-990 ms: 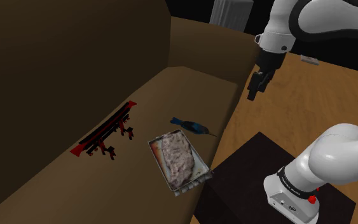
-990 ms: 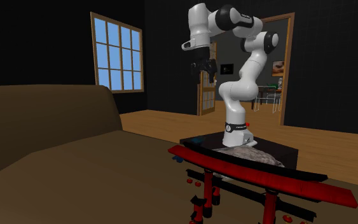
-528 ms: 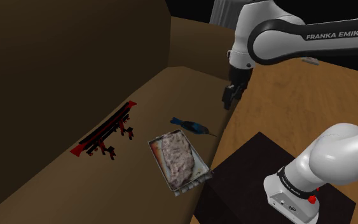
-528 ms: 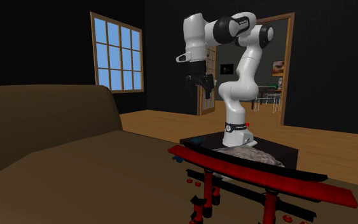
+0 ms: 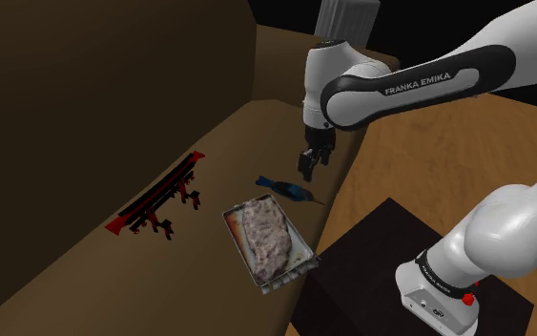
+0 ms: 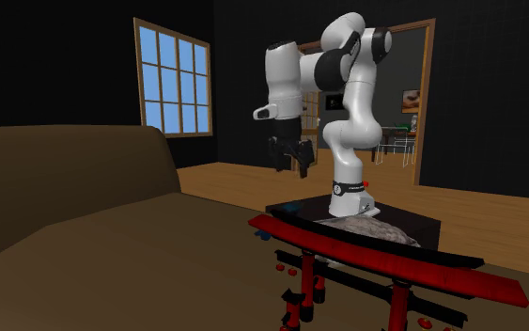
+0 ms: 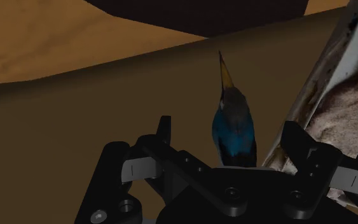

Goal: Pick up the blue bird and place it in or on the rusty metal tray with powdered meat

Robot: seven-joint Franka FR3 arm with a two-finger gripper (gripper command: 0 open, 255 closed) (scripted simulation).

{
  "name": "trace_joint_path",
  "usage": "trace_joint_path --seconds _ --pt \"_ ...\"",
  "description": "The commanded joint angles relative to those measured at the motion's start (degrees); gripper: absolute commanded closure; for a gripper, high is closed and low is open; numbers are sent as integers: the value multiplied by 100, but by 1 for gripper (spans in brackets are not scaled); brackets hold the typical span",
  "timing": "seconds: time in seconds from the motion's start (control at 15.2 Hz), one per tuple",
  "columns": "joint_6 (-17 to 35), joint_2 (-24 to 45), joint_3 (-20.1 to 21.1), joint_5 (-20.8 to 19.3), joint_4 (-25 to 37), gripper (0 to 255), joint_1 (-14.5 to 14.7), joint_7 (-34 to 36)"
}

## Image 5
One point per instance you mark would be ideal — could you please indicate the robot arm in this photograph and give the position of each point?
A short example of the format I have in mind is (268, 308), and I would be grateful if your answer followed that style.
(482, 70)

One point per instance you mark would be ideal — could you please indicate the brown sofa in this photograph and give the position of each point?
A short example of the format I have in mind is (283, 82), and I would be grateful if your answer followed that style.
(110, 116)

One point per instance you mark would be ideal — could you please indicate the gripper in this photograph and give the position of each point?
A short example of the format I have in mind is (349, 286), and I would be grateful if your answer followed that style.
(319, 137)

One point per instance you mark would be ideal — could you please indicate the pale raw meat slab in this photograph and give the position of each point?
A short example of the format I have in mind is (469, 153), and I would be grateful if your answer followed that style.
(266, 239)

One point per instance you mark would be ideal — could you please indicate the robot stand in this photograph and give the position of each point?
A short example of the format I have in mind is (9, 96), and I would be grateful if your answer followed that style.
(389, 274)

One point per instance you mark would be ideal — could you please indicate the metal baking tray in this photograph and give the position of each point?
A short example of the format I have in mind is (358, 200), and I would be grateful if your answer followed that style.
(270, 242)

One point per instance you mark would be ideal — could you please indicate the red and black gate model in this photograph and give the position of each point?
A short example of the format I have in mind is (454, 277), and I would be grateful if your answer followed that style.
(159, 200)

